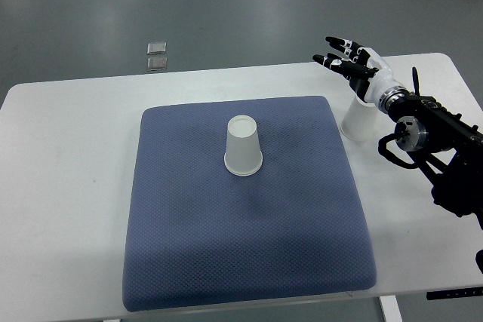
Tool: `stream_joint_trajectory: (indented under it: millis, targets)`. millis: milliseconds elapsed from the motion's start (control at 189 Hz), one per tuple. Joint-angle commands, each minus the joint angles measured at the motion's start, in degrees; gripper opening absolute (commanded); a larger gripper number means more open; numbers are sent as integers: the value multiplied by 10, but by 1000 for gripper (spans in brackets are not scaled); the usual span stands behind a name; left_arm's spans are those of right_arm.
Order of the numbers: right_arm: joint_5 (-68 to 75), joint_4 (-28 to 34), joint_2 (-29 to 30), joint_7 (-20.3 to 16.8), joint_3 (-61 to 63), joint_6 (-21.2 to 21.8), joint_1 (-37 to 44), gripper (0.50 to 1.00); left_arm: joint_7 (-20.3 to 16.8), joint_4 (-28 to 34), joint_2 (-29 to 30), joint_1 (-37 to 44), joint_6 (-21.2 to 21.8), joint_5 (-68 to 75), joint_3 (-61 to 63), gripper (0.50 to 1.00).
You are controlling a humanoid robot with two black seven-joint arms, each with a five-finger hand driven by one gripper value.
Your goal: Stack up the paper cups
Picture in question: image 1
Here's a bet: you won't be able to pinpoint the white paper cup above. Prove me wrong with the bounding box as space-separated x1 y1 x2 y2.
223 115 263 176
340 96 379 142

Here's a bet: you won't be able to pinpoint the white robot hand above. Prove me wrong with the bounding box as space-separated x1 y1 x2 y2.
312 36 407 106

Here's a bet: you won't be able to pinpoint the blue mesh cushion pad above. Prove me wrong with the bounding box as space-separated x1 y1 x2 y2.
122 96 377 312

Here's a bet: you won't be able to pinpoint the black table control panel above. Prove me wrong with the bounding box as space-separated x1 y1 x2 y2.
426 287 483 301

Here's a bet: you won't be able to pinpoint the lower metal floor plate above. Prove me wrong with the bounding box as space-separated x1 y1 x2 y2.
147 57 168 72

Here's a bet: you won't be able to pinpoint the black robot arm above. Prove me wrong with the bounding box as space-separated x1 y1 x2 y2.
313 36 482 221

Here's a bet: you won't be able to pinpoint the white table leg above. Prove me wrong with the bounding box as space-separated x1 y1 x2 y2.
379 296 403 322

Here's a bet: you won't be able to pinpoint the white paper cup on cushion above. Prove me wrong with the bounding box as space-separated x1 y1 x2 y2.
223 115 263 176

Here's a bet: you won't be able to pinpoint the metal floor plate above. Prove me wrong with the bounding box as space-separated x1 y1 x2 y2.
146 41 167 55
147 57 168 72

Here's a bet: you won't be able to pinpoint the upper metal floor plate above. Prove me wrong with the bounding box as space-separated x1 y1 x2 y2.
146 41 167 55

